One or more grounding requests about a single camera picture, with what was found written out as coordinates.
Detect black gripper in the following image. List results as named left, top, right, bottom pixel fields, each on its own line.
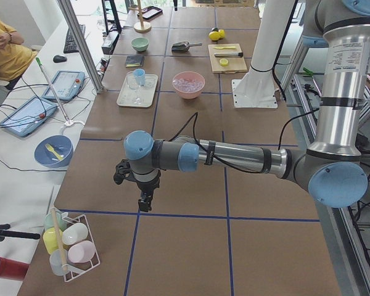
left=113, top=159, right=161, bottom=212

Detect metal ice scoop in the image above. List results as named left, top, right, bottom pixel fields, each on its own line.
left=171, top=41, right=203, bottom=52

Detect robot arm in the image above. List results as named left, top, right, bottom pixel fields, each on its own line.
left=113, top=1, right=370, bottom=212
left=302, top=1, right=370, bottom=48

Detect white cup in rack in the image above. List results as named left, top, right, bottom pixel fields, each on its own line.
left=62, top=223, right=88, bottom=245

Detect pink cup in rack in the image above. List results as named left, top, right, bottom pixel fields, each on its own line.
left=68, top=240, right=96, bottom=263

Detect green cup in rack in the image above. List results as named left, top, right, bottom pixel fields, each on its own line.
left=44, top=212, right=67, bottom=231

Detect yellow cup in rack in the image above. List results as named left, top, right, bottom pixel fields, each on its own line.
left=43, top=228, right=59, bottom=254

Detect pale blue cup in rack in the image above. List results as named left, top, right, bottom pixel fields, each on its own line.
left=49, top=249, right=69, bottom=276

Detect pile of clear ice cubes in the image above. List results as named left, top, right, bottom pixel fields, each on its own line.
left=173, top=78, right=204, bottom=93

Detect light blue plastic cup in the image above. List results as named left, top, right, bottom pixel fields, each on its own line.
left=133, top=68, right=146, bottom=86

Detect blue bowl at back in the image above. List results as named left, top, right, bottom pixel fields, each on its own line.
left=34, top=135, right=73, bottom=168

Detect wooden stick in rack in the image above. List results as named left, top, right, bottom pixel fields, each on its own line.
left=51, top=207, right=68, bottom=274

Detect cream bear tray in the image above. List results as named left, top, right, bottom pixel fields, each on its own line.
left=117, top=73, right=158, bottom=108

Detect yellow plastic fork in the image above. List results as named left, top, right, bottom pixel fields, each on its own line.
left=45, top=143, right=63, bottom=161

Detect clear wine glass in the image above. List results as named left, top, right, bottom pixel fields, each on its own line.
left=126, top=72, right=142, bottom=105

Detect pink bowl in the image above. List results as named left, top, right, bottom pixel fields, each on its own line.
left=172, top=72, right=205, bottom=99

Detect teach pendant tablet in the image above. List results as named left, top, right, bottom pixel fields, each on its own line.
left=0, top=96, right=57, bottom=138
left=51, top=70, right=85, bottom=102

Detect green bowl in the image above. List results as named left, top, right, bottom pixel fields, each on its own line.
left=131, top=37, right=149, bottom=52

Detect red cylinder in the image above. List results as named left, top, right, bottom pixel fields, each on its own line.
left=0, top=257, right=29, bottom=281

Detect half lemon slice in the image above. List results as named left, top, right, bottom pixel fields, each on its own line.
left=219, top=59, right=229, bottom=67

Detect wooden cutting board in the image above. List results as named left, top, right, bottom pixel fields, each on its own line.
left=208, top=43, right=248, bottom=73

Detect black computer mouse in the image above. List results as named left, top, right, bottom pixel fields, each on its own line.
left=52, top=55, right=67, bottom=64

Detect steel cylinder muddler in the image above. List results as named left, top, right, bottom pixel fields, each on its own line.
left=213, top=52, right=244, bottom=58

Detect yellow plastic knife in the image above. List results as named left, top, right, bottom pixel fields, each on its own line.
left=213, top=46, right=237, bottom=50

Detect black keyboard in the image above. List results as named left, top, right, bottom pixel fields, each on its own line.
left=63, top=29, right=79, bottom=54

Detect wooden stand with round base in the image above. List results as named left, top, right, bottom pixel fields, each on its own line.
left=133, top=0, right=152, bottom=33

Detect whole yellow lemon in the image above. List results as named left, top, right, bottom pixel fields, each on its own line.
left=208, top=31, right=221, bottom=41

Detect person in yellow shirt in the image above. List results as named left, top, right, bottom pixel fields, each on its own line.
left=0, top=20, right=37, bottom=90

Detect white wire rack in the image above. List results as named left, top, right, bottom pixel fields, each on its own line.
left=43, top=208, right=101, bottom=283

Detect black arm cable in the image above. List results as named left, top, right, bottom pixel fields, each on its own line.
left=169, top=106, right=320, bottom=173

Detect black camera tripod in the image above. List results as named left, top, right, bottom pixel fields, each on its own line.
left=0, top=224, right=41, bottom=242

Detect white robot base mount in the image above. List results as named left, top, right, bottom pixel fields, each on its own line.
left=232, top=0, right=297, bottom=109

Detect aluminium frame post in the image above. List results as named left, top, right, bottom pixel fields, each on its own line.
left=57, top=0, right=104, bottom=94

